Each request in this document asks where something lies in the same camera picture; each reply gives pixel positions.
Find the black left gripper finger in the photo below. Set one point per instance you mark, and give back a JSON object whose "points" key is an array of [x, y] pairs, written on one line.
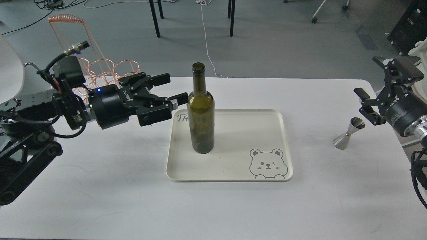
{"points": [[175, 101], [141, 83]]}

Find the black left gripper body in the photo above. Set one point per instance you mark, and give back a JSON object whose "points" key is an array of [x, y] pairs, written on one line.
{"points": [[111, 106]]}

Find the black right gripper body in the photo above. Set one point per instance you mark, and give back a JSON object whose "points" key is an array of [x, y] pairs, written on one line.
{"points": [[405, 112]]}

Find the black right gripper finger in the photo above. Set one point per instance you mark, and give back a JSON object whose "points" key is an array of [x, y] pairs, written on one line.
{"points": [[366, 107], [405, 72]]}

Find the dark green wine bottle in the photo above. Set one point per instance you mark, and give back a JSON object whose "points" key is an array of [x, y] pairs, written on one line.
{"points": [[201, 112]]}

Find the steel double jigger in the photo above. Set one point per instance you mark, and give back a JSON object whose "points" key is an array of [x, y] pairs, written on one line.
{"points": [[355, 125]]}

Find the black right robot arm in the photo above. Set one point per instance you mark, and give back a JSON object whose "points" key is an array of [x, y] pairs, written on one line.
{"points": [[417, 163]]}

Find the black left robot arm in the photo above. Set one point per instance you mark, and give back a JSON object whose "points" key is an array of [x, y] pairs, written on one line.
{"points": [[32, 122]]}

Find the black cabinet at right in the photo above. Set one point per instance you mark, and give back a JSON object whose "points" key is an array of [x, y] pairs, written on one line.
{"points": [[411, 28]]}

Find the cream bear serving tray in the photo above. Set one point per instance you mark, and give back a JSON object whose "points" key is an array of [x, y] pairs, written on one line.
{"points": [[250, 145]]}

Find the office chair caster base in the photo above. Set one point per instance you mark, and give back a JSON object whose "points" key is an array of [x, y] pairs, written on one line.
{"points": [[313, 12]]}

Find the copper wire bottle rack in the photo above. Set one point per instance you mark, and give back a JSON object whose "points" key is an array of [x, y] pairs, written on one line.
{"points": [[97, 69]]}

